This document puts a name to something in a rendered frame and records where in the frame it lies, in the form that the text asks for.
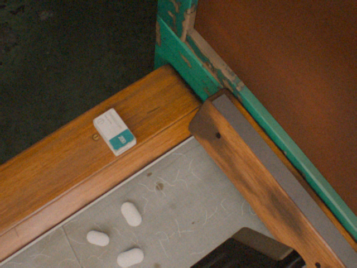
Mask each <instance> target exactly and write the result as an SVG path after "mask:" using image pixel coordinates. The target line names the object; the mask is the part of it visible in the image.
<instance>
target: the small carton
mask: <svg viewBox="0 0 357 268"><path fill-rule="evenodd" d="M93 122H94V126H95V128H96V129H97V131H98V132H99V133H100V135H101V136H102V138H103V139H104V140H105V142H106V143H107V144H108V146H109V147H110V148H111V150H112V151H113V153H114V154H115V156H118V155H120V154H121V153H123V152H125V151H126V150H127V149H128V148H130V147H132V146H134V145H135V144H136V138H135V136H134V135H133V133H131V132H130V130H129V129H128V127H127V126H126V124H125V123H124V122H123V121H122V119H121V118H120V116H119V115H118V114H117V113H116V111H115V110H114V109H113V108H112V109H110V110H108V111H107V112H105V113H103V114H101V115H100V116H99V117H97V118H96V119H94V120H93Z"/></svg>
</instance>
